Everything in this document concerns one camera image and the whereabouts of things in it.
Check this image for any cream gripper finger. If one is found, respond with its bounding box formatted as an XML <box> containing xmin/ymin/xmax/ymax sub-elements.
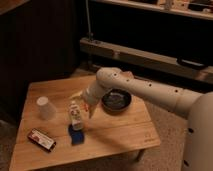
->
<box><xmin>89</xmin><ymin>105</ymin><xmax>96</xmax><ymax>119</ymax></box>
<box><xmin>69</xmin><ymin>91</ymin><xmax>82</xmax><ymax>99</ymax></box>

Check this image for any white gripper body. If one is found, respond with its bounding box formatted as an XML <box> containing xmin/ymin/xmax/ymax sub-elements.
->
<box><xmin>82</xmin><ymin>83</ymin><xmax>101</xmax><ymax>106</ymax></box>

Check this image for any dark ceramic bowl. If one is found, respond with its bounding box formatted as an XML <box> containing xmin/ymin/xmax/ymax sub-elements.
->
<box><xmin>101</xmin><ymin>89</ymin><xmax>132</xmax><ymax>112</ymax></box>

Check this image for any orange carrot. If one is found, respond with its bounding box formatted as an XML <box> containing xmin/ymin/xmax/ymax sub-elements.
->
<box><xmin>84</xmin><ymin>103</ymin><xmax>89</xmax><ymax>112</ymax></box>

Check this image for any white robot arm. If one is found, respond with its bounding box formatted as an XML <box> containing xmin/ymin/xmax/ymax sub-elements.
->
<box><xmin>74</xmin><ymin>67</ymin><xmax>213</xmax><ymax>171</ymax></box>

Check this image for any small white bottle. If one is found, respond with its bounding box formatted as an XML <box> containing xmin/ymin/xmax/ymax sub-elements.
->
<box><xmin>69</xmin><ymin>101</ymin><xmax>83</xmax><ymax>130</ymax></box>

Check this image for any wooden low table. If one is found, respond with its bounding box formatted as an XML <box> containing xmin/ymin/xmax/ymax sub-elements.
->
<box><xmin>9</xmin><ymin>76</ymin><xmax>160</xmax><ymax>171</ymax></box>

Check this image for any metal pole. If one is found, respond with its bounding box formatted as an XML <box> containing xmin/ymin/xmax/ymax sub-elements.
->
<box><xmin>85</xmin><ymin>0</ymin><xmax>93</xmax><ymax>41</ymax></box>

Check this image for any red black snack box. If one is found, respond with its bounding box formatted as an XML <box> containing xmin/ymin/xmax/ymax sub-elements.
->
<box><xmin>27</xmin><ymin>129</ymin><xmax>56</xmax><ymax>152</ymax></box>

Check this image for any wooden shelf unit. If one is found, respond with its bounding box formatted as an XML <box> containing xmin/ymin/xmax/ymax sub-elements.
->
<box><xmin>77</xmin><ymin>0</ymin><xmax>213</xmax><ymax>84</ymax></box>

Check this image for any black handle on shelf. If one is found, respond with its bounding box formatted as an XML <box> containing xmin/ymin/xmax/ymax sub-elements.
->
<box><xmin>176</xmin><ymin>58</ymin><xmax>208</xmax><ymax>70</ymax></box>

